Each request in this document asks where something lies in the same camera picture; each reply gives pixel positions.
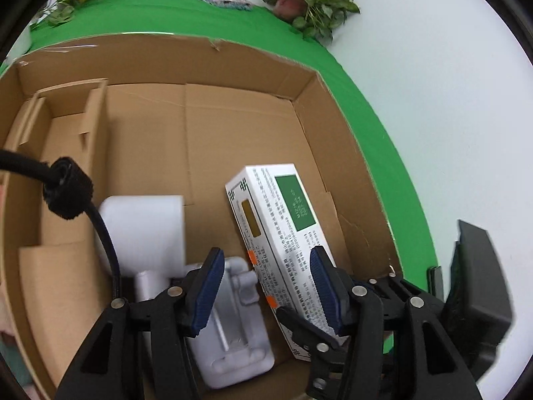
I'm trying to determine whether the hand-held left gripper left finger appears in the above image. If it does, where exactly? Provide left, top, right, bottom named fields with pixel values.
left=54, top=247, right=226, bottom=400

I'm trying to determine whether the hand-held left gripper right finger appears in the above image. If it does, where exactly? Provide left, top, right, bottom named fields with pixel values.
left=309, top=245, right=479, bottom=400

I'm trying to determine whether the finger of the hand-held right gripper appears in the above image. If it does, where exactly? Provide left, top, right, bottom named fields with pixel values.
left=365, top=274, right=444, bottom=313
left=276, top=305, right=351, bottom=400

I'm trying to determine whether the white folding phone stand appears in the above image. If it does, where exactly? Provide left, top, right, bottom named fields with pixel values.
left=183, top=256, right=275, bottom=389

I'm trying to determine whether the white box with green label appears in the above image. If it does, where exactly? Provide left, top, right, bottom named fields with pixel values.
left=225, top=164, right=350, bottom=362

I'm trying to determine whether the large cardboard box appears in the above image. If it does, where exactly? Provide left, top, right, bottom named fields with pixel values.
left=0, top=32, right=404, bottom=400

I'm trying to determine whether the narrow cardboard box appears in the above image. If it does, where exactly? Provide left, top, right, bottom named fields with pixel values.
left=0, top=78, right=144, bottom=400

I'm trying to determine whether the green tablecloth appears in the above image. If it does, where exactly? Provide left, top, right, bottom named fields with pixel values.
left=0, top=0, right=438, bottom=284

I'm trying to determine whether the blue patterned packet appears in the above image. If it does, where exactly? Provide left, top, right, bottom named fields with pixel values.
left=197, top=0, right=255, bottom=11

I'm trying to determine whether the black cable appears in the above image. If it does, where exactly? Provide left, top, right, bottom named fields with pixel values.
left=0, top=150, right=122, bottom=301

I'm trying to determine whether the black cable strap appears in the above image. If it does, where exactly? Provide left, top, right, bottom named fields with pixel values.
left=43, top=156, right=94, bottom=219

